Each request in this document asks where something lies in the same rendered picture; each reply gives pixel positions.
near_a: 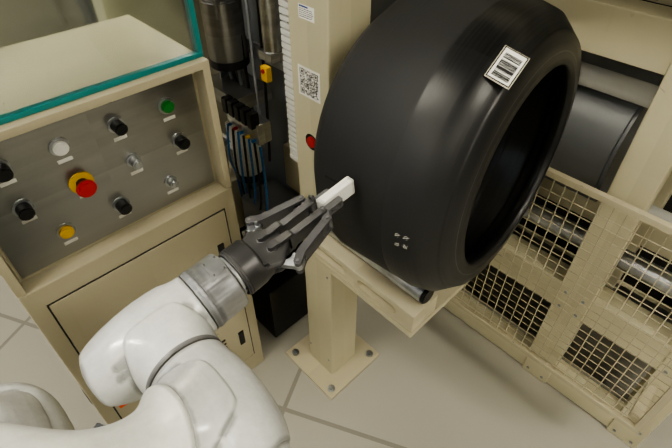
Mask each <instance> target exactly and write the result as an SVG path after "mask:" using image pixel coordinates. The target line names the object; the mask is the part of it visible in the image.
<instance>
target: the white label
mask: <svg viewBox="0 0 672 448"><path fill-rule="evenodd" d="M529 60H530V58H528V57H526V56H524V55H523V54H521V53H519V52H517V51H516V50H514V49H512V48H510V47H508V46H507V45H505V47H504V48H503V49H502V51H501V52H500V54H499V55H498V56H497V58H496V59H495V61H494V62H493V63H492V65H491V66H490V68H489V69H488V70H487V72H486V73H485V75H484V76H485V77H487V78H489V79H490V80H492V81H494V82H495V83H497V84H499V85H501V86H502V87H504V88H506V89H508V90H509V89H510V87H511V86H512V84H513V83H514V81H515V80H516V79H517V77H518V76H519V74H520V73H521V71H522V70H523V68H524V67H525V66H526V64H527V63H528V61H529Z"/></svg>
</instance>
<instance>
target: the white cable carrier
mask: <svg viewBox="0 0 672 448"><path fill-rule="evenodd" d="M278 4H279V5H281V6H279V12H280V13H282V14H280V19H281V20H283V21H280V26H281V27H283V28H281V29H280V30H281V33H282V35H281V40H282V42H281V45H282V47H283V48H282V53H283V54H284V55H283V60H285V61H283V66H284V67H283V70H284V73H285V74H284V78H285V80H284V81H285V84H286V85H285V90H286V91H285V95H286V96H287V97H286V101H287V103H286V106H287V107H288V108H287V118H289V119H288V123H289V124H288V128H289V130H288V133H289V143H290V148H291V149H290V153H291V154H290V157H291V158H292V159H293V160H295V161H296V162H298V153H297V138H296V122H295V107H294V91H293V76H292V61H291V45H290V30H289V15H288V0H278Z"/></svg>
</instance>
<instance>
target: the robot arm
mask: <svg viewBox="0 0 672 448"><path fill-rule="evenodd" d="M354 193H355V188H354V180H353V179H352V178H350V177H349V176H347V177H345V178H344V179H343V180H341V181H340V182H339V183H337V184H336V185H335V186H333V187H332V188H331V189H325V190H323V191H322V192H321V193H319V194H318V195H317V196H315V197H314V195H308V198H309V199H307V198H305V197H304V196H303V195H299V196H297V197H295V198H293V199H291V200H288V201H286V202H284V203H282V204H280V205H278V206H276V207H274V208H272V209H270V210H268V211H266V212H264V213H262V214H260V215H255V216H250V217H247V218H246V219H245V222H246V225H247V229H248V232H247V233H246V234H245V235H244V237H243V239H242V240H236V241H234V242H233V243H232V244H230V245H229V246H228V247H226V248H225V249H224V250H222V251H221V252H220V253H219V256H218V257H219V258H218V257H217V256H216V255H214V254H208V255H207V256H205V257H204V258H203V259H201V260H200V261H199V262H197V263H196V264H195V265H193V266H192V267H190V268H189V269H188V270H186V271H184V272H182V273H181V275H179V276H178V277H176V278H175V279H173V280H172V281H170V282H168V283H166V284H163V285H160V286H157V287H155V288H153V289H152V290H150V291H148V292H147V293H145V294H143V295H142V296H141V297H139V298H138V299H136V300H135V301H133V302H132V303H131V304H129V305H128V306H127V307H125V308H124V309H123V310H122V311H120V312H119V313H118V314H117V315H115V316H114V317H113V318H112V319H111V320H110V321H109V322H108V323H106V324H105V325H104V326H103V327H102V328H101V329H100V330H99V331H98V332H97V333H96V334H95V335H94V336H93V337H92V339H91V340H90V341H89V342H88V343H87V345H86V346H85V347H84V348H83V350H82V351H81V353H80V355H79V366H80V370H81V373H82V376H83V378H84V380H85V382H86V384H87V386H88V387H89V389H90V390H91V391H92V393H93V394H94V395H95V397H96V398H97V399H98V400H99V401H100V402H101V403H102V404H104V405H105V406H109V407H113V406H120V405H125V404H129V403H132V402H136V401H138V400H140V399H141V400H140V403H139V405H138V407H137V408H136V409H135V411H134V412H132V413H131V414H130V415H128V416H127V417H125V418H123V419H121V420H119V421H117V422H114V423H112V424H108V425H105V426H101V427H97V428H90V429H82V430H75V428H74V426H73V424H72V422H71V421H70V419H69V417H68V415H67V414H66V412H65V411H64V409H63V408H62V406H61V405H60V403H59V402H58V401H57V399H56V398H54V397H53V396H52V395H51V394H50V393H48V392H47V391H45V390H44V389H42V388H40V387H38V386H35V385H32V384H29V383H23V382H8V383H3V384H0V448H290V443H289V441H290V434H289V430H288V426H287V423H286V421H285V418H284V416H283V414H282V412H281V410H280V408H279V406H278V405H277V403H276V401H275V400H274V398H273V397H272V395H271V394H270V392H269V391H268V390H267V388H266V387H265V386H264V384H263V383H262V382H261V381H260V379H259V378H258V377H257V376H256V374H255V373H254V372H253V371H252V370H251V369H250V367H249V366H248V365H247V364H246V363H245V362H244V361H243V360H242V359H241V358H240V357H239V356H238V355H236V354H235V353H233V352H232V351H231V350H229V349H228V348H227V347H226V346H225V345H224V344H223V343H222V341H221V340H220V339H219V338H218V336H217V334H216V333H215V332H216V331H217V330H218V329H219V328H220V327H222V326H224V325H225V323H226V322H227V321H228V320H230V319H231V318H232V317H233V316H235V315H236V314H237V313H238V312H239V311H241V310H242V309H243V308H244V307H246V306H247V305H248V303H249V299H248V296H247V294H248V295H252V294H254V293H255V292H256V291H257V290H258V289H260V288H261V287H262V286H263V285H265V284H266V283H267V282H268V281H269V279H270V278H271V277H272V276H273V275H274V274H276V273H279V272H282V271H283V270H284V269H285V268H287V269H295V270H296V272H297V273H298V274H302V273H303V272H304V270H305V267H306V264H307V261H308V260H309V258H310V257H311V256H312V255H313V253H314V252H315V251H316V250H317V248H318V247H319V246H320V244H321V243H322V242H323V241H324V239H325V238H326V237H327V235H328V234H329V233H330V232H331V230H332V229H333V222H332V216H331V215H332V214H334V213H335V212H336V211H337V210H339V209H340V208H341V207H342V206H343V202H344V201H345V200H346V199H347V198H349V197H350V196H351V195H352V194H354ZM305 238H306V239H305ZM304 239H305V240H304ZM303 240H304V241H303ZM301 241H303V242H302V244H301V245H300V246H299V248H298V249H297V251H296V253H292V256H291V257H290V258H289V255H290V253H291V252H292V251H293V250H294V249H296V247H297V245H298V244H299V243H300V242H301Z"/></svg>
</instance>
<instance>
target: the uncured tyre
mask: <svg viewBox="0 0 672 448"><path fill-rule="evenodd" d="M505 45H507V46H508V47H510V48H512V49H514V50H516V51H517V52H519V53H521V54H523V55H524V56H526V57H528V58H530V60H529V61H528V63H527V64H526V66H525V67H524V68H523V70H522V71H521V73H520V74H519V76H518V77H517V79H516V80H515V81H514V83H513V84H512V86H511V87H510V89H509V90H508V89H506V88H504V87H502V86H501V85H499V84H497V83H495V82H494V81H492V80H490V79H489V78H487V77H485V76H484V75H485V73H486V72H487V70H488V69H489V68H490V66H491V65H492V63H493V62H494V61H495V59H496V58H497V56H498V55H499V54H500V52H501V51H502V49H503V48H504V47H505ZM580 70H581V46H580V42H579V40H578V38H577V36H576V34H575V32H574V30H573V28H572V26H571V24H570V22H569V20H568V18H567V16H566V15H565V13H564V12H563V11H562V10H560V9H558V8H557V7H555V6H553V5H551V4H550V3H548V2H546V1H544V0H396V1H395V2H394V3H392V4H391V5H390V6H389V7H388V8H387V9H386V10H385V11H384V12H382V13H381V14H380V15H379V16H378V17H377V18H376V19H375V20H374V21H373V22H372V23H371V24H370V25H369V26H368V27H367V28H366V29H365V30H364V31H363V33H362V34H361V35H360V36H359V38H358V39H357V40H356V42H355V43H354V44H353V46H352V47H351V49H350V50H349V52H348V53H347V55H346V57H345V58H344V60H343V62H342V64H341V65H340V67H339V69H338V71H337V73H336V75H335V77H334V80H333V82H332V84H331V86H330V89H329V91H328V94H327V97H326V99H325V102H324V105H323V109H322V112H321V116H320V119H319V124H318V128H317V133H316V140H315V148H314V175H315V185H316V194H317V195H318V194H319V193H321V192H322V191H323V190H325V189H331V188H332V187H333V186H335V185H336V184H337V183H335V182H334V181H332V180H330V179H328V178H326V177H325V175H326V176H328V177H330V178H332V179H334V180H336V181H337V182H340V181H341V180H343V179H344V178H345V177H347V176H349V177H350V178H352V179H353V180H354V188H355V191H356V193H354V194H352V195H351V196H350V197H349V198H347V199H346V200H345V201H344V202H343V206H342V207H341V208H340V209H339V210H337V211H336V212H335V213H334V214H332V215H331V216H332V222H333V229H332V230H331V231H332V232H333V233H334V234H335V235H336V236H337V238H338V239H339V240H340V241H341V242H342V243H344V244H345V245H347V246H348V247H350V248H351V249H353V250H355V251H356V252H358V253H359V254H361V255H363V256H364V257H366V258H367V259H369V260H371V261H372V262H374V263H376V264H377V265H379V266H380V267H382V268H384V269H385V270H387V271H388V272H390V273H392V274H393V275H395V276H397V277H398V278H400V279H401V280H403V281H405V282H406V283H408V284H409V285H411V286H414V287H418V288H421V289H425V290H428V291H438V290H442V289H447V288H451V287H456V286H460V285H463V284H466V283H467V282H469V281H471V280H472V279H473V278H475V277H476V276H477V275H478V274H479V273H480V272H482V271H483V270H484V269H485V268H486V266H487V265H488V264H489V263H490V262H491V261H492V260H493V259H494V257H495V256H496V255H497V254H498V252H499V251H500V250H501V249H502V247H503V246H504V244H505V243H506V242H507V240H508V239H509V237H510V236H511V234H512V233H513V231H514V230H515V228H516V227H517V225H518V224H519V222H520V221H521V219H522V217H523V216H524V214H525V212H526V210H527V209H528V207H529V205H530V203H531V202H532V200H533V198H534V196H535V194H536V192H537V191H538V189H539V187H540V185H541V183H542V181H543V179H544V177H545V175H546V172H547V170H548V168H549V166H550V164H551V162H552V159H553V157H554V155H555V153H556V150H557V148H558V145H559V143H560V140H561V138H562V135H563V133H564V130H565V127H566V124H567V121H568V118H569V115H570V112H571V109H572V106H573V102H574V99H575V95H576V91H577V87H578V82H579V76H580ZM393 229H395V230H397V231H399V232H402V233H405V234H408V235H411V241H410V252H407V251H404V250H401V249H398V248H396V247H394V246H393Z"/></svg>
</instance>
